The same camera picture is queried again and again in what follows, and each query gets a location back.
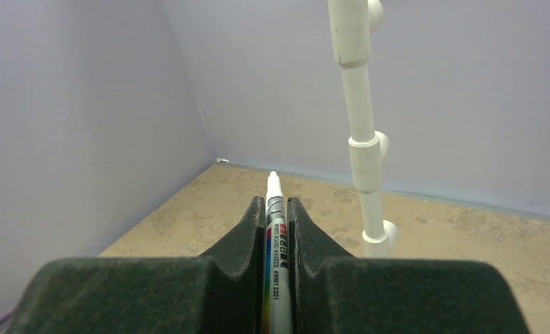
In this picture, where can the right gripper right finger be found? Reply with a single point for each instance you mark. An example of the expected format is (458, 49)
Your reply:
(336, 292)

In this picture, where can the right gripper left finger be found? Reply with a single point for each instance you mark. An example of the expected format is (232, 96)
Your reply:
(218, 291)

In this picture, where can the white whiteboard marker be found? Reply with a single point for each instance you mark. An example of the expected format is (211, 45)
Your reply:
(277, 303)

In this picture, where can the white PVC pipe frame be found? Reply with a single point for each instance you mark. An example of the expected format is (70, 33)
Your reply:
(351, 24)

